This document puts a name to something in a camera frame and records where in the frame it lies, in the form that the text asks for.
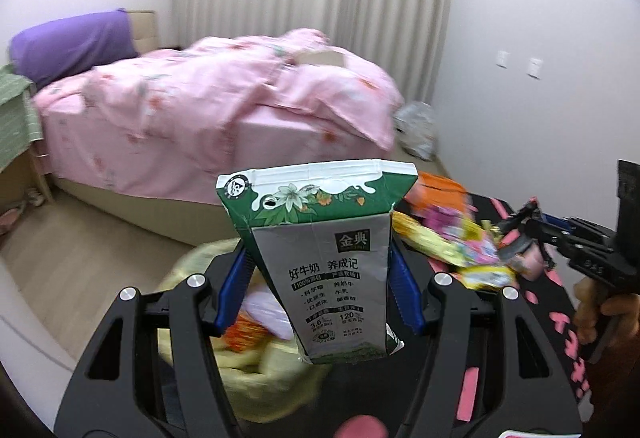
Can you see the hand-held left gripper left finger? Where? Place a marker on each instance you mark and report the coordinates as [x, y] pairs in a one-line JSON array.
[[235, 290]]

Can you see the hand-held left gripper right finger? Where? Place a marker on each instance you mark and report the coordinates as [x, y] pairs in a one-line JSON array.
[[406, 290]]

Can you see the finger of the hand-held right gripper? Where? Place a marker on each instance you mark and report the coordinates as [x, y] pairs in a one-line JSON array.
[[545, 250], [542, 220]]

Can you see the yellow-green trash bag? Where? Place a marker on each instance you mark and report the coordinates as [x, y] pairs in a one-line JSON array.
[[200, 263]]

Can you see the green and grey milk carton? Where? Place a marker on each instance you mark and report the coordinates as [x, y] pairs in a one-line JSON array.
[[330, 268]]

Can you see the person's right hand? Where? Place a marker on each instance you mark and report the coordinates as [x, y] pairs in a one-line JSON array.
[[585, 308]]

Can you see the white and purple wrapper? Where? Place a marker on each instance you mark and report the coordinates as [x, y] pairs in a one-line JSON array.
[[270, 308]]

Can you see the orange noodle wrapper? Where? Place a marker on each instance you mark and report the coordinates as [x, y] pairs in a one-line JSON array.
[[245, 330]]

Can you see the small yellow snack packet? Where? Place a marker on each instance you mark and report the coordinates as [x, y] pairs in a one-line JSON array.
[[487, 275]]

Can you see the black pink-printed table cover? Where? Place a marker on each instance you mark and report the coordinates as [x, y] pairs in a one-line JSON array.
[[550, 343]]

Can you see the orange snack packet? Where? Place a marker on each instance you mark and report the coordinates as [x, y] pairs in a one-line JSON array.
[[440, 188]]

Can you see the beige bed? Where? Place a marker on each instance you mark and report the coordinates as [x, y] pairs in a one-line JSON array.
[[125, 203]]

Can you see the clear plastic bag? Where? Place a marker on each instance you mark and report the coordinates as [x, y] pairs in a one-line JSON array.
[[415, 127]]

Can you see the pink floral duvet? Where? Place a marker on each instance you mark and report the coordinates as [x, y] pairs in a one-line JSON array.
[[225, 82]]

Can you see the pink floral bed sheet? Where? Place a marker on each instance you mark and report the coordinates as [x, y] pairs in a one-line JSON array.
[[75, 142]]

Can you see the small grey shoe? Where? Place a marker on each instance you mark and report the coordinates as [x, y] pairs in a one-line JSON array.
[[36, 196]]

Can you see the pink slipper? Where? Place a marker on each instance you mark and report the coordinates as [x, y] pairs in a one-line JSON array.
[[10, 218]]

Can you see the wooden desk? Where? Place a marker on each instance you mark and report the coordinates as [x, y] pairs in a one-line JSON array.
[[20, 180]]

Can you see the green checked cloth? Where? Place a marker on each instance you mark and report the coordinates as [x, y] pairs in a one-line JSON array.
[[12, 112]]

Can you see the purple pillow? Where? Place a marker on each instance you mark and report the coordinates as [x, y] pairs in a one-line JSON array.
[[70, 45]]

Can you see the white wall socket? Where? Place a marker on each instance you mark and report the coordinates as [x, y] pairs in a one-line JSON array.
[[535, 67], [501, 58]]

